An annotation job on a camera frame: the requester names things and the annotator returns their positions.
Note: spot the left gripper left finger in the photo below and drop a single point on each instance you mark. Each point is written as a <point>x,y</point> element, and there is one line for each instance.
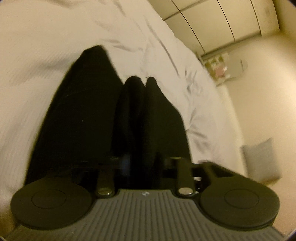
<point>104,176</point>

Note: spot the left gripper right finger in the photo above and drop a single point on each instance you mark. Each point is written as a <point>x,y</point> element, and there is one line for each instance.
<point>181,170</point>

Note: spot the black knit cardigan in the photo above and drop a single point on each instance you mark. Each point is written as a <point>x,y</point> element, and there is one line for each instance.
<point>94,117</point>

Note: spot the grey cushion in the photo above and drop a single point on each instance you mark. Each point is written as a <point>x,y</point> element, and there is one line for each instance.
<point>261,162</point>

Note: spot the white shelf with items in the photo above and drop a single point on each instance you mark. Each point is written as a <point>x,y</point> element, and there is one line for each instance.
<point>223,67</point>

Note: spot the white wardrobe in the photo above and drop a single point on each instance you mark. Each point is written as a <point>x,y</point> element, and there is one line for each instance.
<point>206,26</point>

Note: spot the white duvet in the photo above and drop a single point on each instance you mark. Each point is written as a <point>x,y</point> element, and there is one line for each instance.
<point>40,40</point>

